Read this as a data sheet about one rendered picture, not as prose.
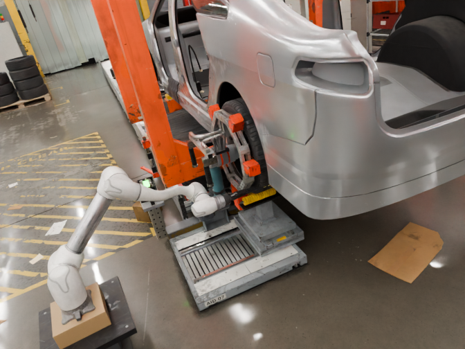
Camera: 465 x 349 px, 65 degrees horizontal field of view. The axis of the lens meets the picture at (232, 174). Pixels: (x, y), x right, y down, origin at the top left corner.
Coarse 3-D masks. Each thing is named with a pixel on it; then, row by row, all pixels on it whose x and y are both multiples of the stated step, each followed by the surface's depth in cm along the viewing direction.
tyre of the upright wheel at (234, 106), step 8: (224, 104) 248; (232, 104) 234; (240, 104) 231; (232, 112) 236; (240, 112) 226; (248, 112) 226; (248, 120) 222; (248, 128) 221; (256, 128) 221; (248, 136) 223; (256, 136) 219; (256, 144) 219; (256, 152) 221; (256, 160) 224; (264, 160) 222; (264, 168) 225; (240, 176) 268; (256, 176) 234; (264, 176) 228; (256, 184) 240; (264, 184) 235; (256, 192) 246
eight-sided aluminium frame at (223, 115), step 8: (216, 112) 242; (224, 112) 239; (216, 120) 250; (224, 120) 229; (216, 128) 263; (232, 136) 225; (240, 136) 225; (240, 144) 222; (240, 152) 221; (248, 152) 223; (240, 160) 226; (248, 160) 225; (224, 168) 270; (232, 168) 270; (232, 176) 267; (248, 176) 231; (232, 184) 263; (240, 184) 244; (248, 184) 241
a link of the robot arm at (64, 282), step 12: (48, 276) 195; (60, 276) 192; (72, 276) 196; (48, 288) 194; (60, 288) 192; (72, 288) 195; (84, 288) 205; (60, 300) 194; (72, 300) 196; (84, 300) 203
